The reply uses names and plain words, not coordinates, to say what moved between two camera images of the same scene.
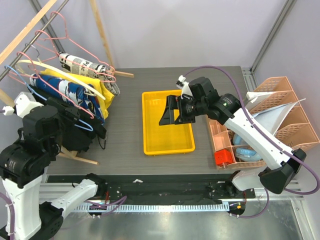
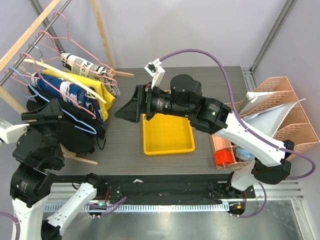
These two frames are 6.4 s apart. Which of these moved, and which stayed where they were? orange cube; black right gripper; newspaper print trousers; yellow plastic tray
Moved: black right gripper
Stayed: orange cube; yellow plastic tray; newspaper print trousers
